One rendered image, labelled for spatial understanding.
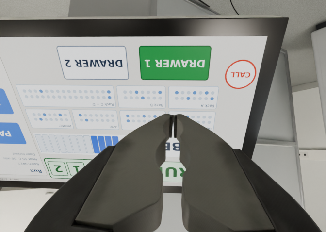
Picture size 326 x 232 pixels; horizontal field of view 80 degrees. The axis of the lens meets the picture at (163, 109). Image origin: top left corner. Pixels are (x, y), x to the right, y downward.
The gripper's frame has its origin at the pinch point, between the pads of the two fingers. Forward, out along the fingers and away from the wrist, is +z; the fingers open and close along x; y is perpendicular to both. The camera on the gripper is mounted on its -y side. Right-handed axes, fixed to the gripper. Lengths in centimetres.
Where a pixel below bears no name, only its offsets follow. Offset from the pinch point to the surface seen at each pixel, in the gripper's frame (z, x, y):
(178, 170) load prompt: 14.8, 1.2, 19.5
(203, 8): 161, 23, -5
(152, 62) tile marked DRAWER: 14.7, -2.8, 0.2
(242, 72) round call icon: 14.7, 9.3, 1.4
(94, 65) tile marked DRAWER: 14.7, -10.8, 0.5
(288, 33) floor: 193, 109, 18
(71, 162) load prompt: 14.8, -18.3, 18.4
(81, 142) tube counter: 14.8, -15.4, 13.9
